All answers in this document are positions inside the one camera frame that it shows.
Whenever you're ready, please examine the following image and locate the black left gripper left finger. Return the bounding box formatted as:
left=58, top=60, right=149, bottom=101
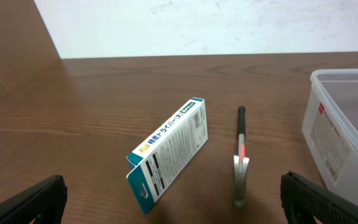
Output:
left=0, top=175, right=68, bottom=224

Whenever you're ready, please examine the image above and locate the white blue screwdriver box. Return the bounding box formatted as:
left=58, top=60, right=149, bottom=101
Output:
left=126, top=97, right=208, bottom=214

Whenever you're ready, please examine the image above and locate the clear plastic storage container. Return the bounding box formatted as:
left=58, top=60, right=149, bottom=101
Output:
left=301, top=68, right=358, bottom=205

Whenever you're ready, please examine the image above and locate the small hammer black handle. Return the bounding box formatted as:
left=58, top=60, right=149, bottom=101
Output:
left=234, top=106, right=249, bottom=208

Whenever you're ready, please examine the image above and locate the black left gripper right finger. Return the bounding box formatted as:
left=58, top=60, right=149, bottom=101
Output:
left=280, top=172, right=358, bottom=224

